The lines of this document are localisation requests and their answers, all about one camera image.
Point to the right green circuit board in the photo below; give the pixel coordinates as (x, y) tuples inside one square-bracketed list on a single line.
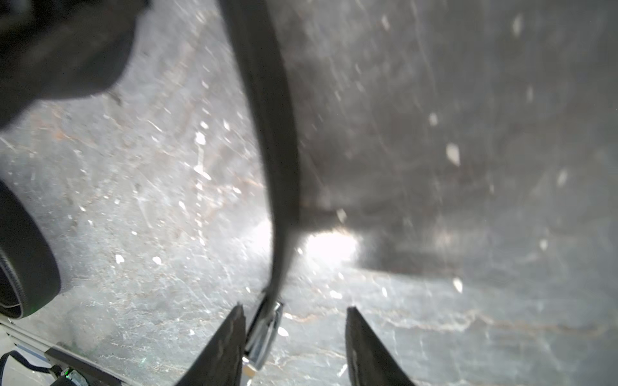
[(70, 377)]

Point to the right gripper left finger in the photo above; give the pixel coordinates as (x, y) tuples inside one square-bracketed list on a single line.
[(220, 362)]

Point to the black belt with silver buckle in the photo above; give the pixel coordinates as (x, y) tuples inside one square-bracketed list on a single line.
[(260, 65)]

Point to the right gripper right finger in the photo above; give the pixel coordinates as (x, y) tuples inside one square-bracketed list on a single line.
[(368, 359)]

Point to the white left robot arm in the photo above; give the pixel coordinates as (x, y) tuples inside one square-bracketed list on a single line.
[(55, 50)]

